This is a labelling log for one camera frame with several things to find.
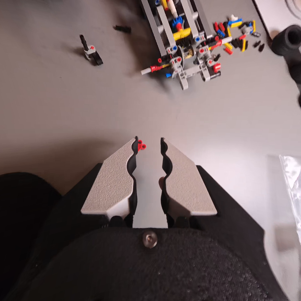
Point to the pile of small lego pieces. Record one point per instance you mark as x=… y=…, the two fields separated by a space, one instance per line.
x=235 y=35

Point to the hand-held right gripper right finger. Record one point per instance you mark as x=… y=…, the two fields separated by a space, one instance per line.
x=188 y=188

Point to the red lego connector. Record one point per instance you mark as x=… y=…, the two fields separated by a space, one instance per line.
x=141 y=145

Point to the lego car chassis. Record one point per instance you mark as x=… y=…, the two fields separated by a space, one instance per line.
x=164 y=30

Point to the white stand base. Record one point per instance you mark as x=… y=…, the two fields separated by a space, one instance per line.
x=270 y=9

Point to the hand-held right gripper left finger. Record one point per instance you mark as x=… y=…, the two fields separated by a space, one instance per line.
x=110 y=185

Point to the person's black trousers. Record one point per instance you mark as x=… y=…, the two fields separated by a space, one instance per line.
x=23 y=211

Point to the clear plastic bag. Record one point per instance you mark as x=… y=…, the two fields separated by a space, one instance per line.
x=291 y=178

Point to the black lego tyre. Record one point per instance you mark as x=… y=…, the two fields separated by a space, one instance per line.
x=288 y=40
x=299 y=101
x=295 y=70

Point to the black lego pin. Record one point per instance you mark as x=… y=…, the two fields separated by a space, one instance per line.
x=122 y=28

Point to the grey lego connector with pin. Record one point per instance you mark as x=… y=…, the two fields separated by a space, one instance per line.
x=90 y=50

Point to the person's right hand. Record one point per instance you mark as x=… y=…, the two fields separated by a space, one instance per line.
x=161 y=183

